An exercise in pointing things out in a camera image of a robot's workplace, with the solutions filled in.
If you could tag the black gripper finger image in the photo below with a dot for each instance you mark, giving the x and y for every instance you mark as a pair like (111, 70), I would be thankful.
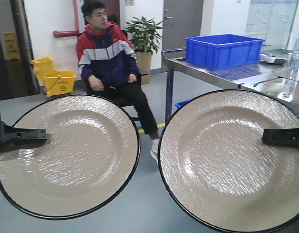
(21, 136)
(281, 137)

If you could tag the beige plate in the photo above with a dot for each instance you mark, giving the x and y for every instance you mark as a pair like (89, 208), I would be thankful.
(216, 167)
(91, 153)

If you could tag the stainless steel table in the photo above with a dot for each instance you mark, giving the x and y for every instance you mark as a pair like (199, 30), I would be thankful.
(276, 81)

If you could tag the yellow wet floor sign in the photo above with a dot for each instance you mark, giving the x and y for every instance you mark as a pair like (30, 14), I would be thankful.
(11, 46)

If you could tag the yellow mop bucket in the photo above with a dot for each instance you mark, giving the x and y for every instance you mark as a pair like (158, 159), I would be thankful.
(55, 82)

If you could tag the clear water bottle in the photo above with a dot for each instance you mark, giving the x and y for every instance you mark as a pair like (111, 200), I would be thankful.
(294, 60)

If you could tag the blue plastic crate on table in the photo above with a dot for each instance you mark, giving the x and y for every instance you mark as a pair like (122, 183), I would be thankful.
(222, 51)

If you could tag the seated man red-navy jacket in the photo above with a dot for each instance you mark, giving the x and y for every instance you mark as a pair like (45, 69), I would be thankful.
(108, 66)

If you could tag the potted green plant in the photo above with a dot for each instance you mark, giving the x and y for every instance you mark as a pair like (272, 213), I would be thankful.
(145, 37)

